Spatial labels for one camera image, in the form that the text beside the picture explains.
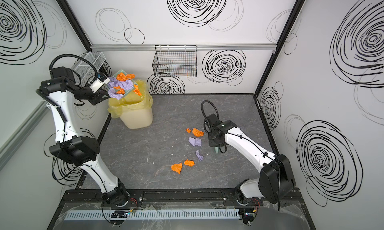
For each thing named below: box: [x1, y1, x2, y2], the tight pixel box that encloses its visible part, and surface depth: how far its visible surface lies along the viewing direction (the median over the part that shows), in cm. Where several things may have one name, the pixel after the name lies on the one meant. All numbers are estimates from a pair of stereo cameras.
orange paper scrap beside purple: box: [184, 159, 195, 167], surface depth 86 cm
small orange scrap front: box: [171, 162, 183, 175], surface depth 85 cm
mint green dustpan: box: [112, 69, 138, 98], surface depth 79 cm
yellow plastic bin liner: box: [107, 79, 154, 119], surface depth 83 cm
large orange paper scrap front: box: [116, 72, 136, 82], surface depth 79 cm
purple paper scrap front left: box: [108, 87, 124, 100], surface depth 73 cm
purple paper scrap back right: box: [188, 136, 202, 146], surface depth 95 cm
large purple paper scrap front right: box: [108, 76, 133, 91], surface depth 77 cm
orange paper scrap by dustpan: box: [133, 84, 142, 96], surface depth 79 cm
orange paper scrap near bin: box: [192, 127, 204, 137], surface depth 98 cm
